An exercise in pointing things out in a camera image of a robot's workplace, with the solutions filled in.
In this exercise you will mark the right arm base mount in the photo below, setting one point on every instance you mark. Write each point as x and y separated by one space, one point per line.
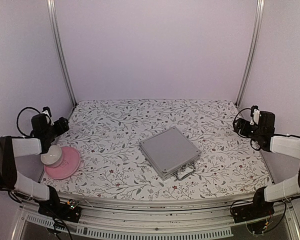
244 210

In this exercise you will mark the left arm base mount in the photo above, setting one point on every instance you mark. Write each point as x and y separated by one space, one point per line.
69 211

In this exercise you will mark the white bowl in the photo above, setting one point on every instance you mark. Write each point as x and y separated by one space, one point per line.
53 157

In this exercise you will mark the floral patterned table mat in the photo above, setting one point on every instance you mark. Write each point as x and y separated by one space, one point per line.
106 133

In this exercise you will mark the aluminium poker case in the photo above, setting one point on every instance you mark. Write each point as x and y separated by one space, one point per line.
171 154

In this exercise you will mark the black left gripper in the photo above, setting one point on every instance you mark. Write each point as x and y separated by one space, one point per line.
65 124

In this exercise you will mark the aluminium front rail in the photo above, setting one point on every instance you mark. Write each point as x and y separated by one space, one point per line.
194 219

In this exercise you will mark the pink plate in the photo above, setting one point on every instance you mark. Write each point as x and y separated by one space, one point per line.
69 164

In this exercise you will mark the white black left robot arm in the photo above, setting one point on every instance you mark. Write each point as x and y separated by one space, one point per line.
38 142

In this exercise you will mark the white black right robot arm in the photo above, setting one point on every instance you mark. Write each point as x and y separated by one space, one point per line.
281 152

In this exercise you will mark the left aluminium frame post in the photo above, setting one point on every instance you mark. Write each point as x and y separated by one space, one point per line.
52 13

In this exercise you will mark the right aluminium frame post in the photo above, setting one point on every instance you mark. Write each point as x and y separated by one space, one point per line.
260 4

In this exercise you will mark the aluminium frame post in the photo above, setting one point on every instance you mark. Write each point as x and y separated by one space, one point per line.
52 13
260 4

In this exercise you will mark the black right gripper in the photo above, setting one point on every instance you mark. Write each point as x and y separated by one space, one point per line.
241 121

